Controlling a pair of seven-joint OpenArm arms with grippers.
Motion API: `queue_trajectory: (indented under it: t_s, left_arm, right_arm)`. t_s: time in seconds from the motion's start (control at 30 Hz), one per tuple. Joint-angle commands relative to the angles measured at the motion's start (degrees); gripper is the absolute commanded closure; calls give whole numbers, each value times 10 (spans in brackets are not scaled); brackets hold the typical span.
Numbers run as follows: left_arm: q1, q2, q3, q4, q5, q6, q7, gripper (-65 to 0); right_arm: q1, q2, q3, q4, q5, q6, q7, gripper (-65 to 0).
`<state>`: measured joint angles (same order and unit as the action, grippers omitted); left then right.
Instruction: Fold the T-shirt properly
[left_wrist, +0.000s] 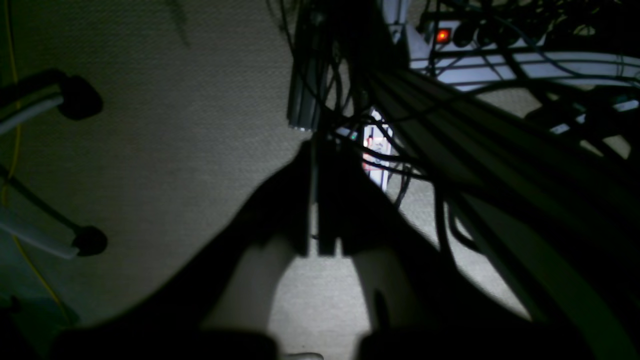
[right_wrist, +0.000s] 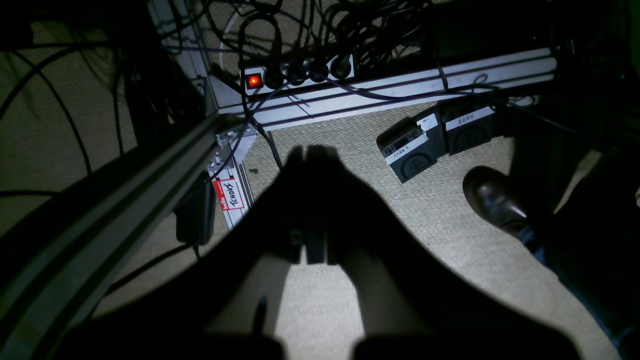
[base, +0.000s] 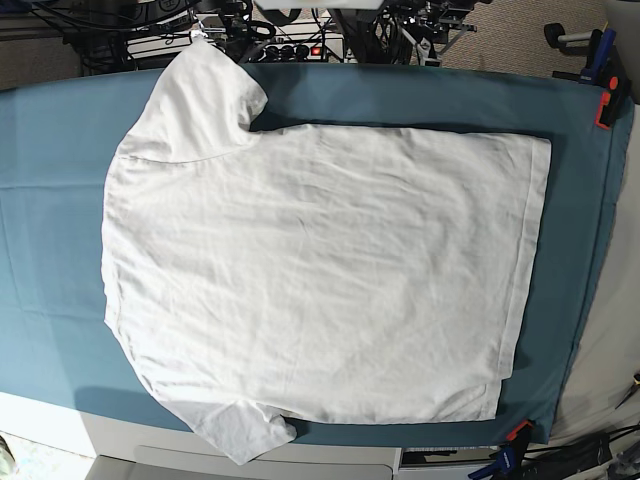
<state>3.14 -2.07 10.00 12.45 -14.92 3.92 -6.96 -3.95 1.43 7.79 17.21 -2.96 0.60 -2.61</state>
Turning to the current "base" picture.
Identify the white T-shirt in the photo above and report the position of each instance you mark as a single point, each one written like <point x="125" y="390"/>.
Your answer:
<point x="335" y="274"/>

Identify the blue clamp upper right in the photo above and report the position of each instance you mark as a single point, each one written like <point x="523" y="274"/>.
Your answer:
<point x="596" y="47"/>

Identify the white table frame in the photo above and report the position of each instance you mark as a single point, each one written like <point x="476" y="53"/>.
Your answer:
<point x="134" y="451"/>

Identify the orange black clamp upper right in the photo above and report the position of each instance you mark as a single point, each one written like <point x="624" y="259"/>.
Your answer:
<point x="612" y="100"/>

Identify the orange black clamp lower right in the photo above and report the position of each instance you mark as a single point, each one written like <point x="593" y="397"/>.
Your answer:
<point x="521" y="434"/>

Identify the orange black clamp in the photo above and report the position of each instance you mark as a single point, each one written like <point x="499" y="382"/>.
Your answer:
<point x="521" y="434"/>
<point x="612" y="100"/>

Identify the teal table cloth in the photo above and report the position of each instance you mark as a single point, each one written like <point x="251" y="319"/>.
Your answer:
<point x="57" y="141"/>

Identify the power strip with red switch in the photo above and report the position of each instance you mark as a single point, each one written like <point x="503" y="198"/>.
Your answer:
<point x="270" y="52"/>

